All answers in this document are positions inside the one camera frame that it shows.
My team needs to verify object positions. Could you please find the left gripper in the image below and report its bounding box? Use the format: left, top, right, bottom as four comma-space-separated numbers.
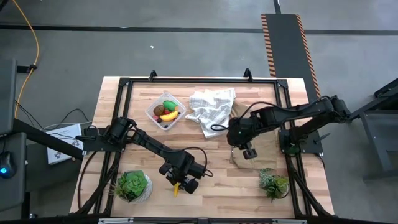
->
166, 151, 206, 195

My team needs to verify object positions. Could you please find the yellow toy banana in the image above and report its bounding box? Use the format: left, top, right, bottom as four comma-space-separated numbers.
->
159, 110, 179, 122

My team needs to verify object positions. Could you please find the green toy vegetable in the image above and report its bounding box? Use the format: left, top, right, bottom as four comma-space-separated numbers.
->
162, 100, 178, 112

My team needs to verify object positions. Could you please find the clear plastic tupperware container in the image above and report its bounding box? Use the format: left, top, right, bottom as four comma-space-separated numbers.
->
144, 91, 187, 131

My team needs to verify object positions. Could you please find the brown cloth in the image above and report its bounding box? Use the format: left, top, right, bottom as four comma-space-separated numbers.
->
229, 99, 280, 170

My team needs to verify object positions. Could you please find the white checked kitchen towel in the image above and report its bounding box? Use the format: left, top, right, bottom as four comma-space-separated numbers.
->
185, 88, 236, 139

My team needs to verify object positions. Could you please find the green succulent in white pot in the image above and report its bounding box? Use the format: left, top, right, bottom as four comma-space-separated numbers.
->
113, 169, 154, 203

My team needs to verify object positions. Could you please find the small grey-green succulent plant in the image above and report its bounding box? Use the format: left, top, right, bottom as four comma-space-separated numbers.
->
259, 167, 290, 202

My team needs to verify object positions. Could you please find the black striped-edge floor ramp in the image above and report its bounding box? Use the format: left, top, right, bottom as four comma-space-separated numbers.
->
260, 12, 326, 103

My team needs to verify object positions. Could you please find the white cardboard box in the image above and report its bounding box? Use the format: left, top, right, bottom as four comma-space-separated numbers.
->
45, 123, 84, 165

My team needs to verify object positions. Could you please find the black metal stand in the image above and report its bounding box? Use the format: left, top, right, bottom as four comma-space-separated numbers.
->
343, 77, 398, 181

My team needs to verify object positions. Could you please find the black metal beam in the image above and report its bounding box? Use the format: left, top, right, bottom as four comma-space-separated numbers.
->
12, 118, 85, 161

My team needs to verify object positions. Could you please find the grey desk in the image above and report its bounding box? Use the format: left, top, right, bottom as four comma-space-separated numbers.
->
0, 58, 27, 213

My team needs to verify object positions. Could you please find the black computer mouse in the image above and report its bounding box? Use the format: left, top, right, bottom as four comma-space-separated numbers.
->
0, 151, 17, 180

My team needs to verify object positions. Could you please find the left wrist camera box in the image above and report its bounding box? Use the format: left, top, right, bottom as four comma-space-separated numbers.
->
158, 162, 172, 177

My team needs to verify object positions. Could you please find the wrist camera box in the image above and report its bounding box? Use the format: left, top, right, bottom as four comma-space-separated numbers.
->
242, 147, 259, 161
158, 162, 172, 177

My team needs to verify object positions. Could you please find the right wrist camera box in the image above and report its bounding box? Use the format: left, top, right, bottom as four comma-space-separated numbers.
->
242, 147, 259, 161

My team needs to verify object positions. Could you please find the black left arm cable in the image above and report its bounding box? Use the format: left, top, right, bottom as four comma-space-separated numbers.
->
172, 146, 215, 179

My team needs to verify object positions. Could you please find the black metal table frame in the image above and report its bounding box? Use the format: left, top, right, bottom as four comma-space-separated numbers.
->
70, 68, 335, 218

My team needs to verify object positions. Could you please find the black floor cable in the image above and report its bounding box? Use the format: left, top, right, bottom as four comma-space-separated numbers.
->
14, 99, 94, 131

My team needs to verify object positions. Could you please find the yellow cable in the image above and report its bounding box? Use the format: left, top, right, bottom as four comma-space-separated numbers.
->
11, 0, 40, 119

